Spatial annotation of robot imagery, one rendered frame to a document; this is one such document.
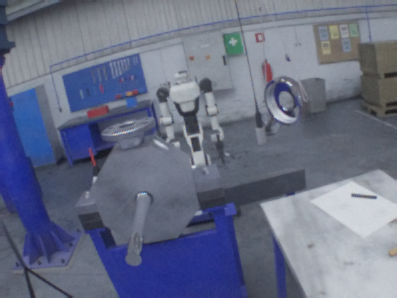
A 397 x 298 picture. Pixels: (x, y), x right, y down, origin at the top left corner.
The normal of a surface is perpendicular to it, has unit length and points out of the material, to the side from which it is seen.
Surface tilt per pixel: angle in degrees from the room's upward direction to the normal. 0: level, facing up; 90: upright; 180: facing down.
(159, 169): 90
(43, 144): 90
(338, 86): 90
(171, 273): 90
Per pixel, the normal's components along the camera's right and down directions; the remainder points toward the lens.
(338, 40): 0.06, 0.29
